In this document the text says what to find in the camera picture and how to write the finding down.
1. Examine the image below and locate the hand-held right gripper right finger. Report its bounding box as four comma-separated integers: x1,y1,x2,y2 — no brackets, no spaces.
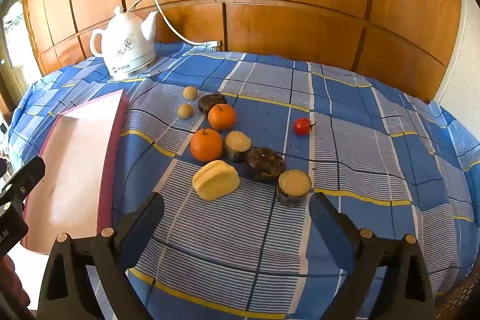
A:
308,192,437,320

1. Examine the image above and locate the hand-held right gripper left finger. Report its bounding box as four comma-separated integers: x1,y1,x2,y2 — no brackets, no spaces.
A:
37,191,166,320

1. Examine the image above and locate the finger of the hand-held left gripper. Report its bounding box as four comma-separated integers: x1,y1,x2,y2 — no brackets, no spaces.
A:
0,156,46,211

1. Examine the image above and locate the pink shallow box tray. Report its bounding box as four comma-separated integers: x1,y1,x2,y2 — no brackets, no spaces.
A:
22,88,130,255

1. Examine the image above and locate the dark chocolate donut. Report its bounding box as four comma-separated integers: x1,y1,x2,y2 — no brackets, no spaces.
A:
244,147,287,183

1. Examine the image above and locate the red cherry tomato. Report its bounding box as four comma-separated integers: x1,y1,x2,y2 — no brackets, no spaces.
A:
293,118,317,136

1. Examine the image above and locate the long stemmed tangerine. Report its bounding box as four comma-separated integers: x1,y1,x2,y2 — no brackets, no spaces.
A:
190,113,224,163

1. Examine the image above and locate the short stemmed tangerine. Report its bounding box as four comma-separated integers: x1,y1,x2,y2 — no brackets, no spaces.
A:
208,103,237,132

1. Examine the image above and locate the small dark brown wrinkled fruit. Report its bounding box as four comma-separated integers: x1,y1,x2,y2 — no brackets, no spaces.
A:
197,94,228,112

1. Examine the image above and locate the dark wooden furniture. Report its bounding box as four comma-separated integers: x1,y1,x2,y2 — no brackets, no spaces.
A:
0,254,32,320

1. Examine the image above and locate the wooden framed glass door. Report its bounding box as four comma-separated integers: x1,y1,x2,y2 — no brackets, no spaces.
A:
0,0,42,118

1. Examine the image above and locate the blue plaid tablecloth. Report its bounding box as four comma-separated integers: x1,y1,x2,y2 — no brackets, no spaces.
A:
7,40,480,320

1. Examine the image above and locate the white ceramic electric kettle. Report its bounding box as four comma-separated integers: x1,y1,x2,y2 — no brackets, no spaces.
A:
90,6,160,81

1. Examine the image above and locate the white kettle power cable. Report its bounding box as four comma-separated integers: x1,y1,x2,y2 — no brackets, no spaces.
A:
125,0,223,51

